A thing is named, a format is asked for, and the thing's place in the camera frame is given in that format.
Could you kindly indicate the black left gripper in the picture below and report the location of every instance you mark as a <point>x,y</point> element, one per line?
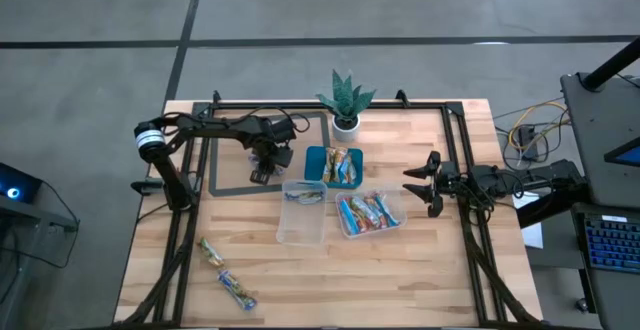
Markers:
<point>265,152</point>

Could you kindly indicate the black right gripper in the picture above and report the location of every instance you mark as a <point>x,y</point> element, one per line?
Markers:
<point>455,182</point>

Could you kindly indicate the clear plastic bin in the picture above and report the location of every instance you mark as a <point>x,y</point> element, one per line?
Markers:
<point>300,230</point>
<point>398,207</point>

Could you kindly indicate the blue red granola bar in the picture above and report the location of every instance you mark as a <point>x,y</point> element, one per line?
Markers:
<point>378,212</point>
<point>365,212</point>
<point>350,217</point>
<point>389,211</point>

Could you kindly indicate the orange green chewy granola bar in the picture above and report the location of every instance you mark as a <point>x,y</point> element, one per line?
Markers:
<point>211,252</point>
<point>351,167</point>
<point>328,165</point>

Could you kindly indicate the orange blue snack bar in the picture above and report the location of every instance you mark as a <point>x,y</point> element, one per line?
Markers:
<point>340,165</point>

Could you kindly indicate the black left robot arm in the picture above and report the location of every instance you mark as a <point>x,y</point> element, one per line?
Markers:
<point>215,127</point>

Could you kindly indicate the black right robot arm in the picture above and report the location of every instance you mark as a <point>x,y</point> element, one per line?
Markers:
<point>540,177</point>

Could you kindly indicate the teal plastic tray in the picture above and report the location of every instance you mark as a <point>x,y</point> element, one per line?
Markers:
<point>312,167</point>

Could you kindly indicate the potted snake plant white pot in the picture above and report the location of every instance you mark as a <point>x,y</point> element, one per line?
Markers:
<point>346,130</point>

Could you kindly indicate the black power adapter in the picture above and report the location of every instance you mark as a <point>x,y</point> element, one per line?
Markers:
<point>527,137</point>

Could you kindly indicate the white paper sheet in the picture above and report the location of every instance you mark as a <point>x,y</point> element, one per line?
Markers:
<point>532,235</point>

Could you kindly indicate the black desk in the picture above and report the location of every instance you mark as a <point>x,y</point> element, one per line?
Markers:
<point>595,120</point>

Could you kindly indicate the black computer mouse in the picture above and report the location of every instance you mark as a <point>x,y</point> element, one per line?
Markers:
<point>582,305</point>

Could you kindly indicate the keyboard with blue keys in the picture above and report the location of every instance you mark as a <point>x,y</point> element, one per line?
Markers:
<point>615,245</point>

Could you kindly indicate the blue screen monitor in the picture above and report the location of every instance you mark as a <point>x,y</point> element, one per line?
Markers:
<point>627,155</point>

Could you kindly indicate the black pole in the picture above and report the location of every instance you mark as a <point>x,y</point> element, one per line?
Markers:
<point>612,65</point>

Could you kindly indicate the black side table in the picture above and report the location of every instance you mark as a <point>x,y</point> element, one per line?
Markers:
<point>30,220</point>

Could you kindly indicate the black computer blue light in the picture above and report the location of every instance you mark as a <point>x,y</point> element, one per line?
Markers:
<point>20,185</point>

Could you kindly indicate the black aluminium table frame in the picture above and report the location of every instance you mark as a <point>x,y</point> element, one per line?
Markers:
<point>452,135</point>

